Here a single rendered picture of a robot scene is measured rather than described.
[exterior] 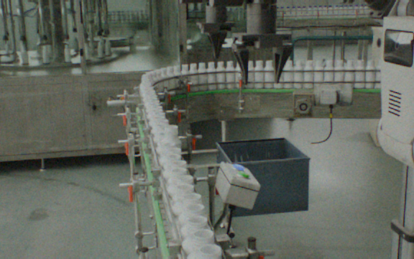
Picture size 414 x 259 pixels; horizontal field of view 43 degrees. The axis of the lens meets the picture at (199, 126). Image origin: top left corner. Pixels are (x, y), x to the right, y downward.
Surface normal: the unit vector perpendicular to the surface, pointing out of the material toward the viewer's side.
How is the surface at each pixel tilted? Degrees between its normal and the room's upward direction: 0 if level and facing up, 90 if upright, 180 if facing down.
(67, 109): 90
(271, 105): 90
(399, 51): 90
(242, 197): 90
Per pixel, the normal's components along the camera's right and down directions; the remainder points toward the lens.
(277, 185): 0.15, 0.23
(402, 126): -0.99, 0.07
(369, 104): -0.16, 0.24
